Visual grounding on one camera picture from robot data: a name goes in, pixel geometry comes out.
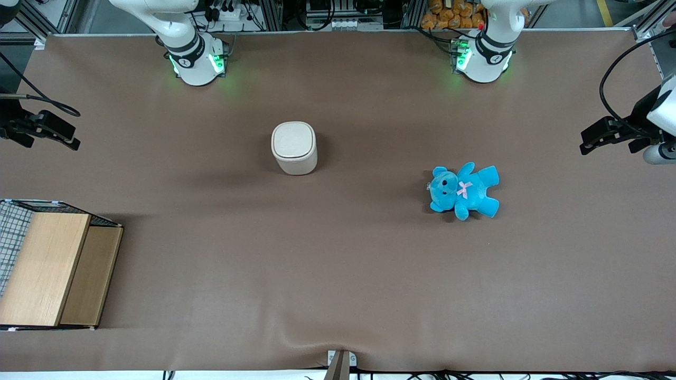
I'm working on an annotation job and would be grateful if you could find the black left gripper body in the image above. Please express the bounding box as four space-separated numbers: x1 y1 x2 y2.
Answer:
626 84 664 155

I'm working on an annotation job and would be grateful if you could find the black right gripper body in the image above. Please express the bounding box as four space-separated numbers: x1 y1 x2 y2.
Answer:
0 99 37 149

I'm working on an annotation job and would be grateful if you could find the cream plastic trash can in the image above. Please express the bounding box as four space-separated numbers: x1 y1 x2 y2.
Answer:
271 121 318 176

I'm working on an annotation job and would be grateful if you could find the wooden two-tier rack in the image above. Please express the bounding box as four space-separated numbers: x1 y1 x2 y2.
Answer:
0 199 125 332

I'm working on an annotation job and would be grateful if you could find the blue teddy bear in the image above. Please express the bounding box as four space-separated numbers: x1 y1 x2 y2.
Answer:
427 161 501 221

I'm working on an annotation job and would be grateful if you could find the pile of orange plush toys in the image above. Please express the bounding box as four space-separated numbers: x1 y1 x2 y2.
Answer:
421 0 486 31

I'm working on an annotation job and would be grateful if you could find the white power strip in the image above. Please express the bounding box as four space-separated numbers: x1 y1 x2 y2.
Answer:
208 4 255 23

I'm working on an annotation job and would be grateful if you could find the brown table mat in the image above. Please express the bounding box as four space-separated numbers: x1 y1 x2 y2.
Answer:
0 29 676 373

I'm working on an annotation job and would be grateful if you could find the white terminal strip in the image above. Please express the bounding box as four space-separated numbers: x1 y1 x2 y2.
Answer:
326 18 384 32

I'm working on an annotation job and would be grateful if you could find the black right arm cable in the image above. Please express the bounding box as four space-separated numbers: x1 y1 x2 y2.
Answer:
0 52 81 118

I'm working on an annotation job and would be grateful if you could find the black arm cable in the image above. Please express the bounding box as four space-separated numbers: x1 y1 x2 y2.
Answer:
599 27 676 132
0 52 81 118

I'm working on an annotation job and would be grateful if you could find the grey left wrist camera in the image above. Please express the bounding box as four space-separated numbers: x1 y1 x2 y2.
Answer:
643 141 676 166

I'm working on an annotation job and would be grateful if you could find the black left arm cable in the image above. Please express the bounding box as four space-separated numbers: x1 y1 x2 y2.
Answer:
599 27 676 132

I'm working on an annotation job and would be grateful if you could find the aluminium frame profile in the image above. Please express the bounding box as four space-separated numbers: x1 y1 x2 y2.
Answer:
0 0 81 44
630 0 676 42

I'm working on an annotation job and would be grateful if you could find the wire mesh panel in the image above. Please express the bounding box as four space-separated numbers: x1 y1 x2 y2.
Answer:
0 201 33 299

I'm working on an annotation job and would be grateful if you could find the metal table bracket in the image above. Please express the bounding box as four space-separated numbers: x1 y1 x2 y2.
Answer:
327 350 358 367

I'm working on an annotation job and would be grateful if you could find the brown post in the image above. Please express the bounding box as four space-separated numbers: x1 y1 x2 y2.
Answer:
323 350 350 380

